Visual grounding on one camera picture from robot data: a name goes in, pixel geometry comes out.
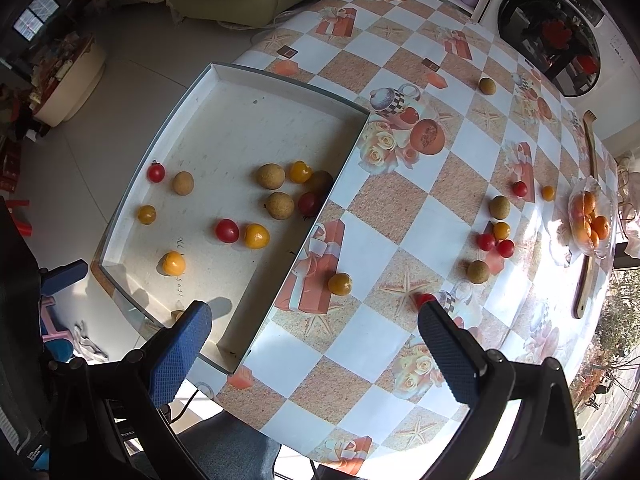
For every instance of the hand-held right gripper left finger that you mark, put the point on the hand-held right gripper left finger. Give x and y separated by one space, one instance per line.
182 355

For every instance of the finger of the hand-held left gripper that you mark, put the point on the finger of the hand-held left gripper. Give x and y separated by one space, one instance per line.
62 274

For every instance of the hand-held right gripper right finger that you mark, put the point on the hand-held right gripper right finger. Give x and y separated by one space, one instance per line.
445 355

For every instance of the yellow cherry tomato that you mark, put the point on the yellow cherry tomato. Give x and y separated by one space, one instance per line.
548 192
172 263
340 283
256 236
146 214
300 171
501 230

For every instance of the dark red cherry tomato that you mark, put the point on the dark red cherry tomato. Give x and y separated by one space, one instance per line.
309 203

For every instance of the white rectangular tray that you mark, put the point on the white rectangular tray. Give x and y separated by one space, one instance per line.
240 125

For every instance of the white cloth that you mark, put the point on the white cloth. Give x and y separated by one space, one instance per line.
87 341

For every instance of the red plastic stool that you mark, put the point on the red plastic stool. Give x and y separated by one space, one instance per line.
17 210

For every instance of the grey office chair seat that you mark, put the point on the grey office chair seat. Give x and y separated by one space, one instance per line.
225 452

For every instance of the wooden back scratcher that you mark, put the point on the wooden back scratcher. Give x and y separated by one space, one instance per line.
582 290

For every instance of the glass bowl of oranges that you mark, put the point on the glass bowl of oranges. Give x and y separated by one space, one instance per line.
562 240

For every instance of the orange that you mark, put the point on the orange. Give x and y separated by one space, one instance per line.
580 231
600 227
585 202

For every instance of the round white coffee table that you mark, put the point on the round white coffee table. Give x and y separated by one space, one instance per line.
70 90

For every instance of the window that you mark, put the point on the window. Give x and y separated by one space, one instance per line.
35 12

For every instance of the white washing machine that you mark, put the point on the white washing machine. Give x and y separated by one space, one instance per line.
550 35

